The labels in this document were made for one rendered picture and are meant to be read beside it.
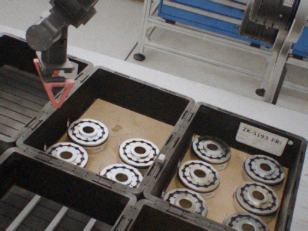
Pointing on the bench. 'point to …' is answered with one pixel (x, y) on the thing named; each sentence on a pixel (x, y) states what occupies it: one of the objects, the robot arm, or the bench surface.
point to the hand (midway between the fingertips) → (52, 95)
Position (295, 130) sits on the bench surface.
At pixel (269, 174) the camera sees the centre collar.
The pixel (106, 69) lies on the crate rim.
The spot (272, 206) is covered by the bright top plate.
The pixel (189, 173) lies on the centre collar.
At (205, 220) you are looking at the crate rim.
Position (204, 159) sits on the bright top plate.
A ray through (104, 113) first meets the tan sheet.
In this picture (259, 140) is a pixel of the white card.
